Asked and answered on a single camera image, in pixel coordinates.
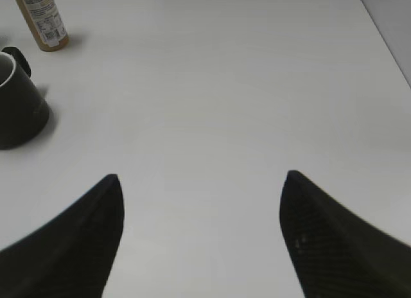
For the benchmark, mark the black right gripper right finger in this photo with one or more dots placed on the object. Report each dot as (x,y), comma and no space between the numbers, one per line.
(334,252)

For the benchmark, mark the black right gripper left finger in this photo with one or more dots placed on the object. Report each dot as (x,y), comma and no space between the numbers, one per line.
(71,255)

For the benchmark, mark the black mug white interior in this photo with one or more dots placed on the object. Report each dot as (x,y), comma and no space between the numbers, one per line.
(24,111)

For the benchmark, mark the orange juice bottle white cap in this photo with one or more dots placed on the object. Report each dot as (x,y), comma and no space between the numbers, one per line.
(45,23)

